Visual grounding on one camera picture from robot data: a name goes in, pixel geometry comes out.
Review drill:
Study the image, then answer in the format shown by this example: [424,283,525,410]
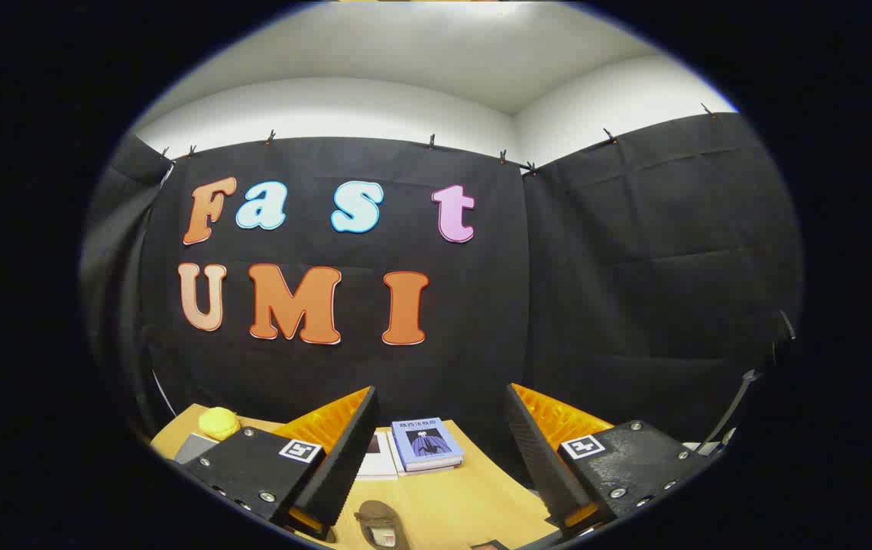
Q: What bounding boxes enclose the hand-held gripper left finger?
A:
[174,386,381,545]

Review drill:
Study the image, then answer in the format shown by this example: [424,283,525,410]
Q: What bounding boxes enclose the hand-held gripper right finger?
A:
[506,382,713,540]

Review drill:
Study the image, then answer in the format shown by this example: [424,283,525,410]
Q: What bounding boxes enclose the beige fabric storage box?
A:
[174,432,220,464]

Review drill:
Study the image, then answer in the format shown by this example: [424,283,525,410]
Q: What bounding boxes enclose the white cover book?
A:
[355,430,400,482]

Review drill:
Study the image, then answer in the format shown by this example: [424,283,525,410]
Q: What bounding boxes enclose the blue cover book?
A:
[391,417,465,474]

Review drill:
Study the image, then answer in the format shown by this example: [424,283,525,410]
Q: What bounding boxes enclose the yellow plush ball toy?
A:
[198,406,241,442]

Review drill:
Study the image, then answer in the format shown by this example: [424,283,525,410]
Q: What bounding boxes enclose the black tripod stand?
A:
[699,309,797,458]

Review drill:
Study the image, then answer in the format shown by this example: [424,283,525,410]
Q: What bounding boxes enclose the row of black cloth clips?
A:
[160,103,715,176]

